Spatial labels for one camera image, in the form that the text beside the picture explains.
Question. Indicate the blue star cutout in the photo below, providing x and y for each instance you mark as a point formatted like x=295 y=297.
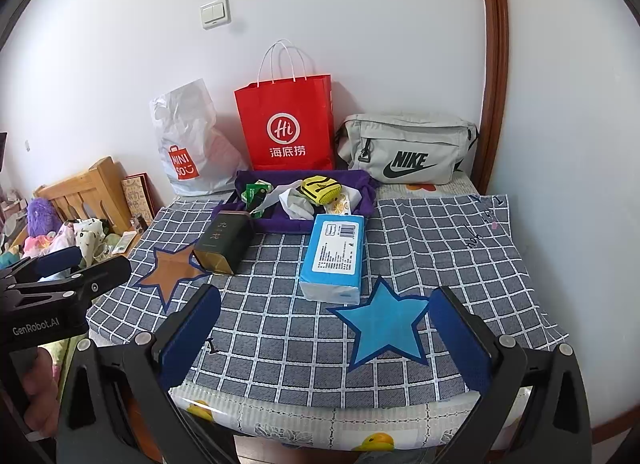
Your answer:
x=385 y=324

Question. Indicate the grey checked tablecloth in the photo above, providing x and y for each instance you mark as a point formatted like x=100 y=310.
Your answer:
x=280 y=334

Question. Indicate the wooden headboard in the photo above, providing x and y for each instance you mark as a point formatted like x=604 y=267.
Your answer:
x=80 y=189

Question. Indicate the blue tissue pack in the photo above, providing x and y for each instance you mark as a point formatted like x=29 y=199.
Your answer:
x=332 y=259

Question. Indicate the colourful printed blanket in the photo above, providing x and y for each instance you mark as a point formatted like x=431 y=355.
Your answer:
x=45 y=244

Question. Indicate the red paper bag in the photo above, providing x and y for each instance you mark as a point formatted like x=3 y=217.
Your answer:
x=287 y=129

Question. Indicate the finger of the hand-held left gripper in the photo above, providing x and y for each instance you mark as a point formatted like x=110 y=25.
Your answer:
x=100 y=276
x=55 y=261

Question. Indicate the wooden nightstand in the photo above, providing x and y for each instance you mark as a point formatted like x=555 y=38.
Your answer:
x=125 y=244

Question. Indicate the fruit print packet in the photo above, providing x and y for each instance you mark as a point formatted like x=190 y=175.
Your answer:
x=336 y=206

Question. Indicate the purple plush toy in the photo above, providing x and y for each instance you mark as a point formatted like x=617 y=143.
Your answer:
x=41 y=216

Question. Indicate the purple towel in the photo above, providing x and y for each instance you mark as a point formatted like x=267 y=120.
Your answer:
x=280 y=226

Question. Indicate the brown wooden door frame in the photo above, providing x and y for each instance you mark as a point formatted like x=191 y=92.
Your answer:
x=495 y=69

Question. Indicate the duck print table cover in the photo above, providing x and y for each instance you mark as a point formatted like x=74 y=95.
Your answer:
x=300 y=424

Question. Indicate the dark green tissue packet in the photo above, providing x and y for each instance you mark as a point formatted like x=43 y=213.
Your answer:
x=256 y=191

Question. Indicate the white black dotted pillow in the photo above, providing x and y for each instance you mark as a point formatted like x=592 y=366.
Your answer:
x=90 y=239

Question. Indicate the grey waist bag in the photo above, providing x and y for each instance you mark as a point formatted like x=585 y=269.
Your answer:
x=405 y=149

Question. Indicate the brown star cutout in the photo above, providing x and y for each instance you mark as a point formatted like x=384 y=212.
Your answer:
x=172 y=271

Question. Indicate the white light switch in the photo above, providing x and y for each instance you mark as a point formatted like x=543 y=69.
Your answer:
x=215 y=13

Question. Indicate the person's left hand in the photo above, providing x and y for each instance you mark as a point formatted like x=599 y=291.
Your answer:
x=42 y=394

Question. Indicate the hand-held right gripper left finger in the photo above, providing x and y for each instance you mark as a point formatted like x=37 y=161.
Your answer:
x=192 y=339

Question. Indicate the white plastic shopping bag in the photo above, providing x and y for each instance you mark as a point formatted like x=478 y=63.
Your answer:
x=190 y=144

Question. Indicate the brown patterned book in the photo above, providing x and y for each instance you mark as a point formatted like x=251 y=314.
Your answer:
x=138 y=196

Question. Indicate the yellow black striped pouch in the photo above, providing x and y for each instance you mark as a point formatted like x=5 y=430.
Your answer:
x=320 y=189

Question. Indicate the dark green tea tin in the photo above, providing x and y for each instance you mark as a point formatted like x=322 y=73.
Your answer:
x=222 y=244

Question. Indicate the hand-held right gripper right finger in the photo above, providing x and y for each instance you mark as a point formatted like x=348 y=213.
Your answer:
x=460 y=339

